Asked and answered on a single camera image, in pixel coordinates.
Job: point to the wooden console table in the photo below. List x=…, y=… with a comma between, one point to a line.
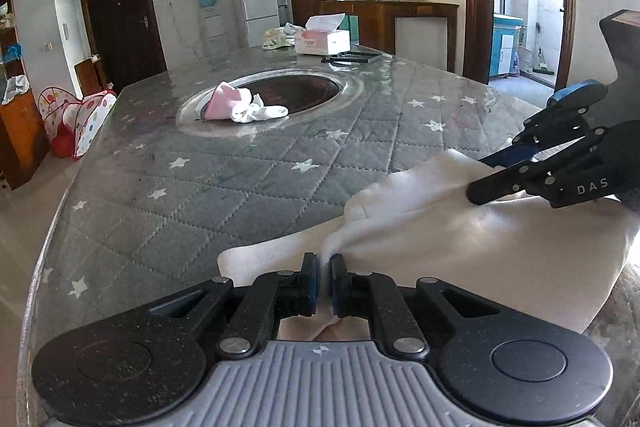
x=380, y=7

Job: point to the white wall intercom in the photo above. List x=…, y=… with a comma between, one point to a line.
x=64, y=33

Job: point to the blue bathroom cabinet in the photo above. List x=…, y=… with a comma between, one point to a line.
x=505, y=42

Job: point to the patterned cloth bundle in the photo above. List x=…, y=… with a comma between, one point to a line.
x=275, y=38

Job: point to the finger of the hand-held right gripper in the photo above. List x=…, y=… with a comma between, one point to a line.
x=500, y=187
x=560, y=119

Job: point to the white plastic bag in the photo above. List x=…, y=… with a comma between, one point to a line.
x=15, y=89

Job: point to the polka-dot play tent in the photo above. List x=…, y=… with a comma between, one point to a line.
x=90, y=117

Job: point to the wooden shelf cabinet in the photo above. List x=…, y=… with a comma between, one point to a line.
x=20, y=127

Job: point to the blue plastic bag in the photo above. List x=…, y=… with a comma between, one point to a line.
x=12, y=53

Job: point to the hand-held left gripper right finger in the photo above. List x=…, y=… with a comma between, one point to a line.
x=336, y=284

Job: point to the pink small cloth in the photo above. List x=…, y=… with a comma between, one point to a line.
x=222, y=102

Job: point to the red plastic toy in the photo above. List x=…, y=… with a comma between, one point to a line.
x=62, y=147

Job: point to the round black table hob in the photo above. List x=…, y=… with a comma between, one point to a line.
x=300, y=92

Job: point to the pink white tissue box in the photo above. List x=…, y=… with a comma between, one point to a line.
x=322, y=42

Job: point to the white refrigerator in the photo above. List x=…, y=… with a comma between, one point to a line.
x=257, y=7

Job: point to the black flat frame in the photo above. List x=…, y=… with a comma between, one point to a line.
x=350, y=57

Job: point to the purple bottle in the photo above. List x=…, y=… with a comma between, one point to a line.
x=514, y=63

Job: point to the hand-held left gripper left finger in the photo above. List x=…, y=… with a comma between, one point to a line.
x=311, y=282

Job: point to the mop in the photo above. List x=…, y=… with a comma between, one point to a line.
x=542, y=69

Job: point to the small wooden cabinet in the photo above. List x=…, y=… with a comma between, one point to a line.
x=90, y=77

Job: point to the cream sweatshirt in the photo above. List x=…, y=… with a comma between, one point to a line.
x=450, y=247

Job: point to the dark wooden door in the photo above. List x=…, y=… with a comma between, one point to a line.
x=120, y=32

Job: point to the water dispenser with blue bottle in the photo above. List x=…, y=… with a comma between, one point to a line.
x=210, y=32

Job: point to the grey star quilted table cover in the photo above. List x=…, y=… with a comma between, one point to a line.
x=250, y=187

